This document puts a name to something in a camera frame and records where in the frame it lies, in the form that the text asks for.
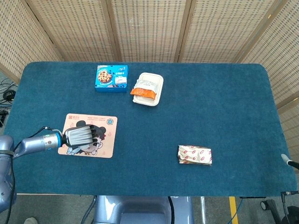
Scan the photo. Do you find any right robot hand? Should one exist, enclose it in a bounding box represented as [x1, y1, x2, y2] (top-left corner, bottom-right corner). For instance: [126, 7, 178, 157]
[281, 154, 299, 172]

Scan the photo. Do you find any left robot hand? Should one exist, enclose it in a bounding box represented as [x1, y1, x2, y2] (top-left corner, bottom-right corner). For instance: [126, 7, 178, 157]
[62, 125, 105, 148]

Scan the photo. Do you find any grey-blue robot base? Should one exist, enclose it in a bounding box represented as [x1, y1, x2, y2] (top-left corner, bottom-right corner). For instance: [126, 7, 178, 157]
[93, 195, 195, 224]

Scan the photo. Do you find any cartoon girl mouse pad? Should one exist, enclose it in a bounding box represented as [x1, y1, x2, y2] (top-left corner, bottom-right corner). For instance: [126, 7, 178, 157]
[57, 113, 118, 159]

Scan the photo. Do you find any black wheeled stand base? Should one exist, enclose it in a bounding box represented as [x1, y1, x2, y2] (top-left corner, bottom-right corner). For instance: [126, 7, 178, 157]
[260, 199, 285, 224]

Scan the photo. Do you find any blue cookie box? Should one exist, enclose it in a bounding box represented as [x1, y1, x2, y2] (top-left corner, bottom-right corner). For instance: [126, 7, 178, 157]
[94, 64, 128, 93]

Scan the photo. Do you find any orange snack packet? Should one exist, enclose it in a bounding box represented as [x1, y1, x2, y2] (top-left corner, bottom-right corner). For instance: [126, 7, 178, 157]
[130, 87, 157, 100]

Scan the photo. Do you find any white lidded food container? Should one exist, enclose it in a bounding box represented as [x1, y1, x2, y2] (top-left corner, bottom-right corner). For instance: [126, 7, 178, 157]
[132, 72, 164, 107]

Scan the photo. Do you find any gold red-print snack wrapper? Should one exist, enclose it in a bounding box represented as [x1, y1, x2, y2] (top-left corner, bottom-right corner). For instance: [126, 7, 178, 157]
[178, 145, 213, 166]

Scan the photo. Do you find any blue felt table mat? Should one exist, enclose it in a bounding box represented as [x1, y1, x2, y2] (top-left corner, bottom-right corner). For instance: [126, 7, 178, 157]
[3, 61, 298, 197]

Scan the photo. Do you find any woven folding screen panel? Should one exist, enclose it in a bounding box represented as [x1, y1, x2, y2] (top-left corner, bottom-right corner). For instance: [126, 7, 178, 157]
[0, 0, 64, 82]
[106, 0, 191, 63]
[178, 0, 285, 63]
[237, 0, 299, 107]
[24, 0, 119, 63]

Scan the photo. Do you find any blue floor cable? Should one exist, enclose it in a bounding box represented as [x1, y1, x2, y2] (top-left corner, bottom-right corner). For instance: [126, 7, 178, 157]
[230, 198, 244, 224]

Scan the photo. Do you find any coiled black cable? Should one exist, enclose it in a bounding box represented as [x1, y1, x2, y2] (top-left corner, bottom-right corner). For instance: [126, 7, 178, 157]
[1, 90, 17, 102]

